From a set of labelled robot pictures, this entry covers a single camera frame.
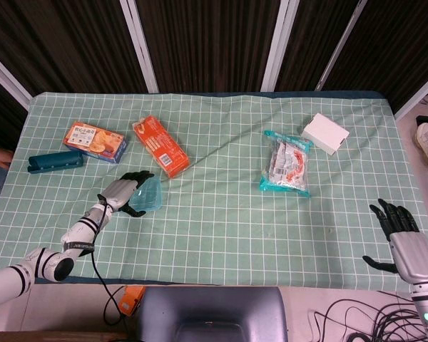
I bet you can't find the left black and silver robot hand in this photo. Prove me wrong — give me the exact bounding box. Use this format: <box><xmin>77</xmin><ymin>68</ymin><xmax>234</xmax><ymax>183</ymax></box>
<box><xmin>98</xmin><ymin>170</ymin><xmax>156</xmax><ymax>218</ymax></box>

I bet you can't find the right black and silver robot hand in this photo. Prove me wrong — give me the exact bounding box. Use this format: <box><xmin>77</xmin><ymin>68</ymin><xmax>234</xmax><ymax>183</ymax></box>
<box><xmin>362</xmin><ymin>198</ymin><xmax>428</xmax><ymax>284</ymax></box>

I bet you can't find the teal plastic lid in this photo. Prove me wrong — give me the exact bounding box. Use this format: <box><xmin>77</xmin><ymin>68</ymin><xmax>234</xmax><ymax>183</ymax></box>
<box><xmin>128</xmin><ymin>177</ymin><xmax>163</xmax><ymax>213</ymax></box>

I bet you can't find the clear plastic container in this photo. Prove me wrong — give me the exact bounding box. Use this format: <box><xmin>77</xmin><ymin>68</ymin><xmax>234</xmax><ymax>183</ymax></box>
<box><xmin>128</xmin><ymin>177</ymin><xmax>164</xmax><ymax>214</ymax></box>

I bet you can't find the orange and blue cookie box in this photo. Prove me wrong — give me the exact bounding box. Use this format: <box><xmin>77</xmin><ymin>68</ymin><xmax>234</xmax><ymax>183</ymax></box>
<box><xmin>62</xmin><ymin>122</ymin><xmax>130</xmax><ymax>165</ymax></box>

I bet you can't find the white cardboard box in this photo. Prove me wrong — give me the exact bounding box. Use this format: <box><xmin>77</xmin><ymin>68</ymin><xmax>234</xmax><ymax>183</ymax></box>
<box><xmin>300</xmin><ymin>113</ymin><xmax>350</xmax><ymax>157</ymax></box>

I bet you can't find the orange snack carton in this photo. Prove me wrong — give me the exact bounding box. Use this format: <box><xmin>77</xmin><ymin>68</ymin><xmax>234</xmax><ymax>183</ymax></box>
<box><xmin>132</xmin><ymin>114</ymin><xmax>192</xmax><ymax>179</ymax></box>

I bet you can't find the dark teal cylindrical case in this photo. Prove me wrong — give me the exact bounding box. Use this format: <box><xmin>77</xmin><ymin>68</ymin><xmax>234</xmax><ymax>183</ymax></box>
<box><xmin>27</xmin><ymin>149</ymin><xmax>85</xmax><ymax>175</ymax></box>

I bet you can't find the green checked tablecloth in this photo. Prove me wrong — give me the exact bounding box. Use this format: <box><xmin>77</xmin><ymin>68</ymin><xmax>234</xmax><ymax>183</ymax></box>
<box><xmin>0</xmin><ymin>91</ymin><xmax>428</xmax><ymax>289</ymax></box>

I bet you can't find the orange device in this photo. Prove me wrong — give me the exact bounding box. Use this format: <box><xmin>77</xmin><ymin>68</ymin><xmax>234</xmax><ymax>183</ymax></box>
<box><xmin>116</xmin><ymin>285</ymin><xmax>146</xmax><ymax>317</ymax></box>

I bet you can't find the dark slatted partition panel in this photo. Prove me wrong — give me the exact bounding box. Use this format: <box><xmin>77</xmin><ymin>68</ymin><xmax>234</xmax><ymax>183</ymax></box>
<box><xmin>0</xmin><ymin>0</ymin><xmax>151</xmax><ymax>97</ymax></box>
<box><xmin>135</xmin><ymin>0</ymin><xmax>282</xmax><ymax>94</ymax></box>
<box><xmin>322</xmin><ymin>0</ymin><xmax>428</xmax><ymax>111</ymax></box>
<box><xmin>276</xmin><ymin>0</ymin><xmax>360</xmax><ymax>92</ymax></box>
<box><xmin>0</xmin><ymin>69</ymin><xmax>29</xmax><ymax>157</ymax></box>

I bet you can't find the dark grey robot torso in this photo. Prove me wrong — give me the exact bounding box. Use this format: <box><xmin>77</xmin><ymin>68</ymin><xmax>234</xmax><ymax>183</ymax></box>
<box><xmin>138</xmin><ymin>286</ymin><xmax>290</xmax><ymax>342</ymax></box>

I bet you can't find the teal snack bag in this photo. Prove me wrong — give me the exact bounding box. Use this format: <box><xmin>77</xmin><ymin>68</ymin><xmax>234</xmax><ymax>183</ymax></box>
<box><xmin>259</xmin><ymin>130</ymin><xmax>313</xmax><ymax>198</ymax></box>

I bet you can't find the brown wooden board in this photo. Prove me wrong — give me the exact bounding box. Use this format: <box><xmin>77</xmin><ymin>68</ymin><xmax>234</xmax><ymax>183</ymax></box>
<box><xmin>0</xmin><ymin>331</ymin><xmax>129</xmax><ymax>342</ymax></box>

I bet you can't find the black cable bundle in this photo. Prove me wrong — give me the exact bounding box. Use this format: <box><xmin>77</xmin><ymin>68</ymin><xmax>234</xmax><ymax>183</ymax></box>
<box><xmin>308</xmin><ymin>297</ymin><xmax>428</xmax><ymax>342</ymax></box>

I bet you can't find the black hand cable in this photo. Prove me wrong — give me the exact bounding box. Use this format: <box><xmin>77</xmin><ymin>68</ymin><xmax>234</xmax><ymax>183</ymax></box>
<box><xmin>91</xmin><ymin>194</ymin><xmax>129</xmax><ymax>327</ymax></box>

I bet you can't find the white partition frame post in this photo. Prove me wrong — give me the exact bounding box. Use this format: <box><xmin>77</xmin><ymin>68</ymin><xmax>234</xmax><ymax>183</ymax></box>
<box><xmin>315</xmin><ymin>0</ymin><xmax>367</xmax><ymax>90</ymax></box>
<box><xmin>0</xmin><ymin>45</ymin><xmax>34</xmax><ymax>110</ymax></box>
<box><xmin>260</xmin><ymin>0</ymin><xmax>300</xmax><ymax>93</ymax></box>
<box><xmin>394</xmin><ymin>66</ymin><xmax>428</xmax><ymax>120</ymax></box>
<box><xmin>119</xmin><ymin>0</ymin><xmax>161</xmax><ymax>94</ymax></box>

